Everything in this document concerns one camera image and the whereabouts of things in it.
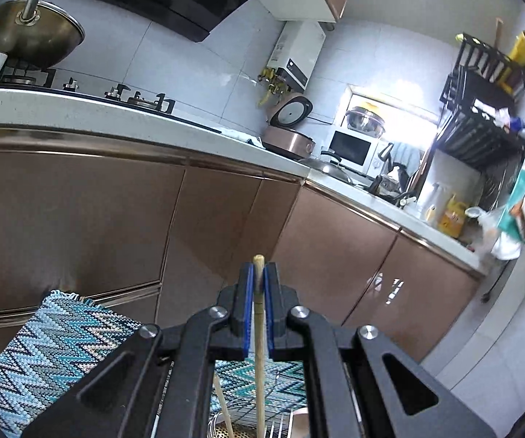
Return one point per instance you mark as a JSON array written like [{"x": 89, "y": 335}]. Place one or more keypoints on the white microwave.
[{"x": 349, "y": 148}]

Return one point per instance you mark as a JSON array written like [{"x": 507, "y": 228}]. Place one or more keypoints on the steel pan lid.
[{"x": 330, "y": 169}]

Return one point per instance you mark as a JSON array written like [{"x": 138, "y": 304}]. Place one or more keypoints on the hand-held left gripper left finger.
[{"x": 244, "y": 310}]

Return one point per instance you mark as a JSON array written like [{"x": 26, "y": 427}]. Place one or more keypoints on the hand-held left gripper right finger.
[{"x": 271, "y": 310}]

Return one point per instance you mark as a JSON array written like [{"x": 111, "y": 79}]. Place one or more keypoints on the white water heater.
[{"x": 294, "y": 54}]

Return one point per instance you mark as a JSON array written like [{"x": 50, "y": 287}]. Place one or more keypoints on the black frying pan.
[{"x": 383, "y": 189}]

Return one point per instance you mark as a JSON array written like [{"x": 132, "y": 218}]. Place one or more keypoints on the white plastic bag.
[{"x": 495, "y": 237}]

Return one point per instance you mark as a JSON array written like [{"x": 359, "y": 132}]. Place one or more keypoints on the light blue towel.
[{"x": 403, "y": 157}]

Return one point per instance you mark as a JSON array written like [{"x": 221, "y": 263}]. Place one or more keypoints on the stacked steel pots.
[{"x": 365, "y": 121}]

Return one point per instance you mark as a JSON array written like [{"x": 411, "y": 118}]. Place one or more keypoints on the black range hood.
[{"x": 175, "y": 0}]

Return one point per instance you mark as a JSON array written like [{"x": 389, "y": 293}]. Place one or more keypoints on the green tissue package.
[{"x": 517, "y": 196}]

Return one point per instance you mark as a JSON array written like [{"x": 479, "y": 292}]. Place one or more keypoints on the brown base cabinets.
[{"x": 84, "y": 214}]

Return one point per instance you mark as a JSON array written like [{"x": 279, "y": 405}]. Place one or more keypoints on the yellow oil bottle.
[{"x": 451, "y": 219}]

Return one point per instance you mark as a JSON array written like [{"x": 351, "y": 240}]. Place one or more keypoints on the black gas stove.
[{"x": 121, "y": 96}]

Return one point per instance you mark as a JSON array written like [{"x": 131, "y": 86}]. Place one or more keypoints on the wooden chopstick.
[
  {"x": 258, "y": 374},
  {"x": 223, "y": 404}
]

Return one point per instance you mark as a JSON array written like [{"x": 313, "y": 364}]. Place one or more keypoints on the rose gold rice cooker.
[{"x": 289, "y": 141}]

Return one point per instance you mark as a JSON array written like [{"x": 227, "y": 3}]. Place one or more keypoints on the blue zigzag woven cloth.
[{"x": 52, "y": 351}]

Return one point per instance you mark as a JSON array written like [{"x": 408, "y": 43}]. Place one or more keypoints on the folded cloth on counter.
[{"x": 239, "y": 135}]

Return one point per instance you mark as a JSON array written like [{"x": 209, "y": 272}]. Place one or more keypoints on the white kettle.
[{"x": 430, "y": 203}]

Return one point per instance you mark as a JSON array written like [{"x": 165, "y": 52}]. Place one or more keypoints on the black metal kitchen rack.
[{"x": 472, "y": 137}]

